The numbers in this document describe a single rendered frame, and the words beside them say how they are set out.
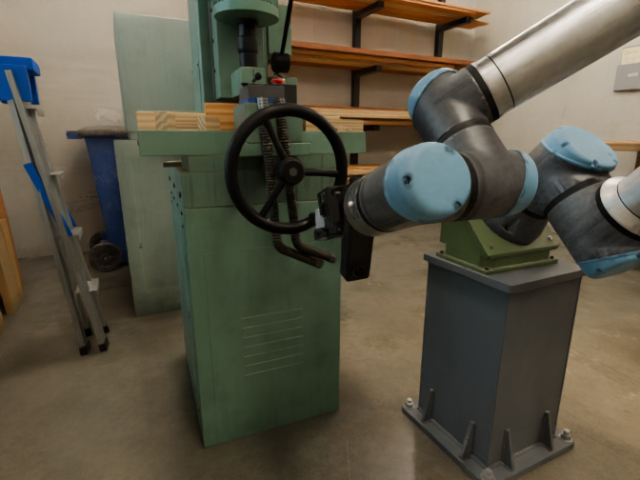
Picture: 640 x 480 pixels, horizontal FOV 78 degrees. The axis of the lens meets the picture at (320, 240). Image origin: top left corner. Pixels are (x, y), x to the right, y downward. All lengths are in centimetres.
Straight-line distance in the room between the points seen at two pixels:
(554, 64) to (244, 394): 109
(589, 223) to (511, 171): 43
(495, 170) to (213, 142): 70
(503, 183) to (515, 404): 82
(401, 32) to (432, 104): 392
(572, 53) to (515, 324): 67
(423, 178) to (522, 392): 89
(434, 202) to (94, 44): 330
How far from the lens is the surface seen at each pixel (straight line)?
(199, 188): 104
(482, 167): 53
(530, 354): 121
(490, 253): 107
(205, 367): 120
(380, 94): 430
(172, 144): 103
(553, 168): 103
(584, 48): 66
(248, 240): 109
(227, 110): 113
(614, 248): 97
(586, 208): 98
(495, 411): 120
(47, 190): 182
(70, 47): 359
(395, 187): 46
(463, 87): 62
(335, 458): 129
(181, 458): 135
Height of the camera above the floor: 88
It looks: 14 degrees down
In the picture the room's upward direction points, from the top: straight up
